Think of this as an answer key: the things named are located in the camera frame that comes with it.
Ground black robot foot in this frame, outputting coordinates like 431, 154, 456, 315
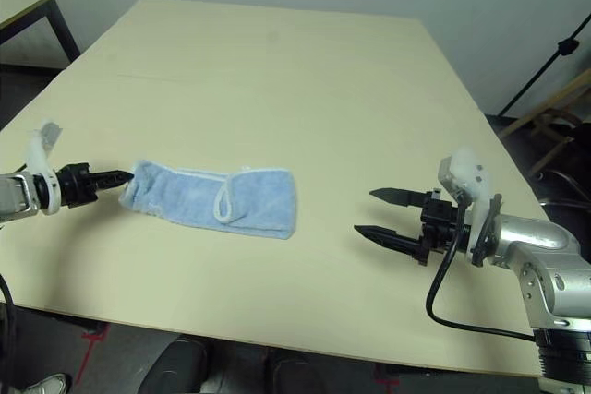
267, 350, 334, 394
138, 336, 210, 394

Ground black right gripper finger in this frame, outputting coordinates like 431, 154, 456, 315
368, 186, 426, 209
353, 224, 424, 255

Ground black office chair chrome base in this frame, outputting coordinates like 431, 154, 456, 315
537, 121, 591, 210

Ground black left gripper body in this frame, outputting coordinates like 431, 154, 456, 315
54, 161, 102, 209

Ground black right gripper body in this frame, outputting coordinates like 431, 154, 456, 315
414, 187, 472, 269

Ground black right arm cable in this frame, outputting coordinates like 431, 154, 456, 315
425, 222, 539, 340

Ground black robot right foot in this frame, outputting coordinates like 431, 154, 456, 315
267, 350, 334, 394

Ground light blue terry towel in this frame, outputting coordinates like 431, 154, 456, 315
117, 159, 299, 241

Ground green cushioned wooden stool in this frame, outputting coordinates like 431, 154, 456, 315
498, 68, 591, 178

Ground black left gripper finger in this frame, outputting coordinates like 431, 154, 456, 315
90, 176, 135, 191
90, 169, 136, 182

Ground white bystander sneaker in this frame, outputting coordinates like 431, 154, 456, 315
20, 373, 74, 394

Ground black robot left foot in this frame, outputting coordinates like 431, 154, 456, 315
138, 336, 210, 394

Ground black stand pole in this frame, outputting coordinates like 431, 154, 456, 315
498, 15, 591, 117

